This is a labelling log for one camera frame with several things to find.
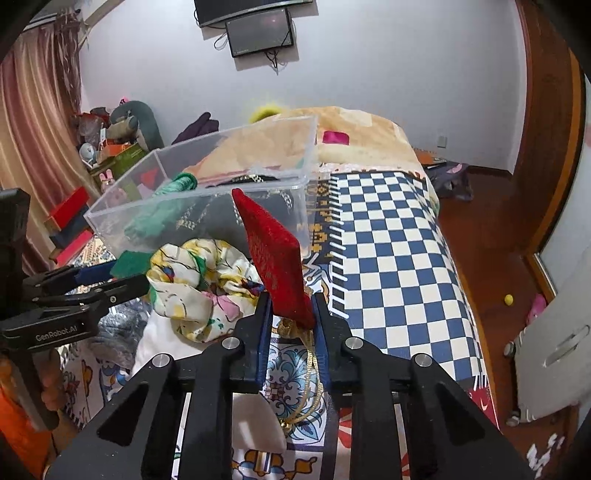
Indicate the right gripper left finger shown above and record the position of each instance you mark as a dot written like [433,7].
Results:
[172,419]

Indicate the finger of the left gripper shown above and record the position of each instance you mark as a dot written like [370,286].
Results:
[95,302]
[92,272]

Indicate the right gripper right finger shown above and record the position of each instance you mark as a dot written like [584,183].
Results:
[408,413]

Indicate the floral silk scrunchie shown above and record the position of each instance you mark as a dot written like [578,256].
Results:
[204,287]

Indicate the green yellow sponge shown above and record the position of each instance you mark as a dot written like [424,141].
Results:
[130,263]

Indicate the red fabric pouch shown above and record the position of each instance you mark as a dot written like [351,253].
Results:
[276,254]

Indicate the green knitted glove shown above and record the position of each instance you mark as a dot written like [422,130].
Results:
[153,219]

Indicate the clear plastic storage box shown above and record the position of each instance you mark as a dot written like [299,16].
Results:
[132,192]

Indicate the person's left hand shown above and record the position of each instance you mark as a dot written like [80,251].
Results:
[51,377]

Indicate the red book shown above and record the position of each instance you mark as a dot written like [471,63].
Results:
[73,248]

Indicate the white cloth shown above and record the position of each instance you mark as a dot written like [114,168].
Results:
[225,381]

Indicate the red box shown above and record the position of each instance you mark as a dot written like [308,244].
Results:
[61,215]

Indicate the grey knitted glove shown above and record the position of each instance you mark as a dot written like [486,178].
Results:
[119,333]

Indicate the patterned bed cover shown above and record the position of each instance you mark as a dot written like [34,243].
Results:
[394,282]

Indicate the pink bunny toy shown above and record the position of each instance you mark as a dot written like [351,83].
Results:
[106,180]

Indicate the green cardboard box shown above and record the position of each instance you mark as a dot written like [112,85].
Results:
[119,164]

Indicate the white plastic stool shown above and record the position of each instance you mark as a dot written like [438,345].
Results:
[550,358]

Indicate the pink toy on floor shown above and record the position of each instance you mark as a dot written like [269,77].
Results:
[538,305]

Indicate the grey green neck pillow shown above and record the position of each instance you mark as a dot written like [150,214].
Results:
[134,121]

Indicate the striped brown curtain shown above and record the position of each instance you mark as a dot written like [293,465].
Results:
[40,95]

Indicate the purple bag on floor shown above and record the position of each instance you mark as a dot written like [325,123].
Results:
[450,180]

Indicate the dark purple jacket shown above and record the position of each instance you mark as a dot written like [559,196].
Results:
[204,125]

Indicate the white sliding wardrobe door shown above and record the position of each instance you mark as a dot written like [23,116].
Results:
[566,254]

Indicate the beige floral quilt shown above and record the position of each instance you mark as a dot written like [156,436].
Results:
[342,138]

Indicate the brown wooden door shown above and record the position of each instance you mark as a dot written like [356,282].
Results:
[553,127]

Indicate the wall power outlet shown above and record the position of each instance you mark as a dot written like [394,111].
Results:
[442,141]

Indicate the yellow fuzzy ring cushion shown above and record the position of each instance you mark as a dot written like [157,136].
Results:
[265,111]

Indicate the wall-mounted black television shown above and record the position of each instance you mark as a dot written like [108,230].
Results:
[211,12]

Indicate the small black wall monitor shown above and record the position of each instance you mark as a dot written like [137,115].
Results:
[260,32]

